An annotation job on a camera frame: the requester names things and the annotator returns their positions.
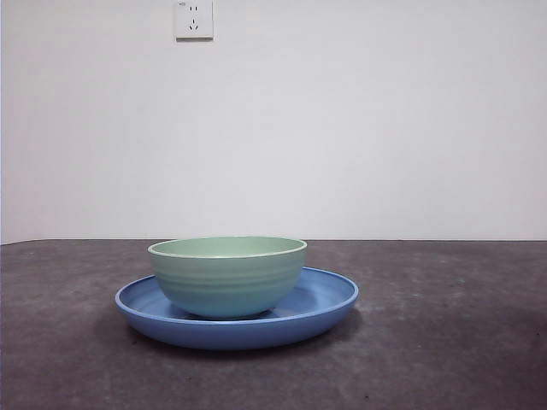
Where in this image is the blue round plate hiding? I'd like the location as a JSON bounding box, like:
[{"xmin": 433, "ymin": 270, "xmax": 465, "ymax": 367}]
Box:
[{"xmin": 114, "ymin": 266, "xmax": 359, "ymax": 352}]

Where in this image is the green ribbed bowl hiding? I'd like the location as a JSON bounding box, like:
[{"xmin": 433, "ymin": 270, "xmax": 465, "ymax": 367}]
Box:
[{"xmin": 147, "ymin": 236, "xmax": 308, "ymax": 320}]

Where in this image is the white wall socket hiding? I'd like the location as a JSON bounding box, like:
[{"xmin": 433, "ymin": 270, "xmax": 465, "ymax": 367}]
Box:
[{"xmin": 174, "ymin": 0, "xmax": 215, "ymax": 43}]

